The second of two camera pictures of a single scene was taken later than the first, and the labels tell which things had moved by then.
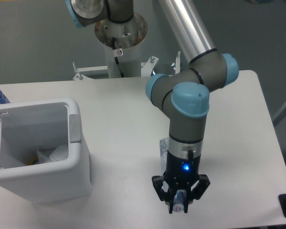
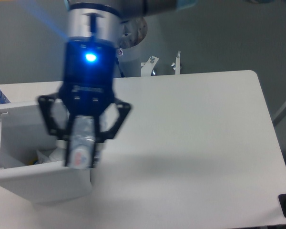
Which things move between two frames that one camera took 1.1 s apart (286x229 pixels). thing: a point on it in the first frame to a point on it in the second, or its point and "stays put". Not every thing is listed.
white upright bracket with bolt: x=177 y=65 stays put
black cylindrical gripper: x=181 y=171 to x=88 y=88
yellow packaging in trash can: x=31 y=161 stays put
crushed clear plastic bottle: x=178 y=196 to x=82 y=141
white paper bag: x=60 y=153 stays put
